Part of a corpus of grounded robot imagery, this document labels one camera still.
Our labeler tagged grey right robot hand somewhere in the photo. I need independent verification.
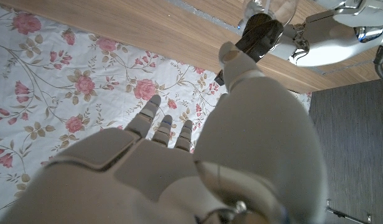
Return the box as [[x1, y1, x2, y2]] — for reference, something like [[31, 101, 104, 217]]
[[0, 42, 329, 224]]

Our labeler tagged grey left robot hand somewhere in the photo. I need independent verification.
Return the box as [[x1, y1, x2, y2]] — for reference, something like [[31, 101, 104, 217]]
[[269, 0, 383, 68]]

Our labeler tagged clear plastic spray bottle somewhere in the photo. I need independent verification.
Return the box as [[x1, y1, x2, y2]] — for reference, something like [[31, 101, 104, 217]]
[[238, 0, 300, 32]]

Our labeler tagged floral backdrop cloth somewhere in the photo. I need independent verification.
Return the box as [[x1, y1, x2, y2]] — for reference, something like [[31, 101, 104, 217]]
[[0, 2, 312, 215]]

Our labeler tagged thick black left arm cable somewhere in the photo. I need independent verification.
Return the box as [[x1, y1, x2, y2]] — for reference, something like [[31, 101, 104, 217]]
[[374, 45, 383, 83]]

